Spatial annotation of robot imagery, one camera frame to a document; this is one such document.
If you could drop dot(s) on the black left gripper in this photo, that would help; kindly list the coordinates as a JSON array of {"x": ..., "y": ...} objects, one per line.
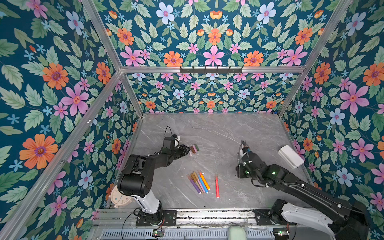
[{"x": 183, "y": 151}]

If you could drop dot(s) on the blue highlighter pen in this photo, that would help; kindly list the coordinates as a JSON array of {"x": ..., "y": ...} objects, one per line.
[{"x": 202, "y": 184}]

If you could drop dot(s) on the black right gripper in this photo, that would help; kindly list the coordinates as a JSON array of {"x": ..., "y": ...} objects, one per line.
[{"x": 239, "y": 168}]

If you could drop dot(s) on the red highlighter pen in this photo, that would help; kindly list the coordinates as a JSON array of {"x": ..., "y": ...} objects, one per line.
[{"x": 217, "y": 187}]

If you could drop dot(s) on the white rectangular box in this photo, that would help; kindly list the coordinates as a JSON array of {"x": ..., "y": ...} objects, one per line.
[{"x": 291, "y": 156}]

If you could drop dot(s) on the black hook rail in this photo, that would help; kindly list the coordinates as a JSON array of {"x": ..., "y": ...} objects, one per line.
[{"x": 211, "y": 70}]

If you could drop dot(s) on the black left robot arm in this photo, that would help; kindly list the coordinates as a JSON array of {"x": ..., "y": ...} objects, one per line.
[{"x": 136, "y": 178}]

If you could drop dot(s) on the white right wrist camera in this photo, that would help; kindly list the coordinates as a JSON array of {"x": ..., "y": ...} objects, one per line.
[{"x": 245, "y": 153}]

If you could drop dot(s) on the pink pen gold cap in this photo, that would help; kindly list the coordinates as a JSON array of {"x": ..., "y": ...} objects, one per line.
[{"x": 198, "y": 181}]

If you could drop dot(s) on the purple highlighter pen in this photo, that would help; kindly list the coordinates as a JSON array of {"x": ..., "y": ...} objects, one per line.
[{"x": 194, "y": 184}]

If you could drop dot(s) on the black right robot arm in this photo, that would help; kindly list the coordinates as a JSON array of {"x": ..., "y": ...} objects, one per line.
[{"x": 336, "y": 217}]

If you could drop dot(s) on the tan pen gold cap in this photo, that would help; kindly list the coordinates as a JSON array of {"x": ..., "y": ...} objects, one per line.
[{"x": 196, "y": 182}]

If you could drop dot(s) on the orange highlighter pen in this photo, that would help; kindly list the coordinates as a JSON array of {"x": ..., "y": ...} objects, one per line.
[{"x": 204, "y": 181}]

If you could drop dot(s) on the pale green rounded object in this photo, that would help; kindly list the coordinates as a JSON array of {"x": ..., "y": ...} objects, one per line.
[{"x": 237, "y": 233}]

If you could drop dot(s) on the beige round clock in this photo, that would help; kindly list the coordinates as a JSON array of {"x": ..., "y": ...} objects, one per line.
[{"x": 118, "y": 199}]

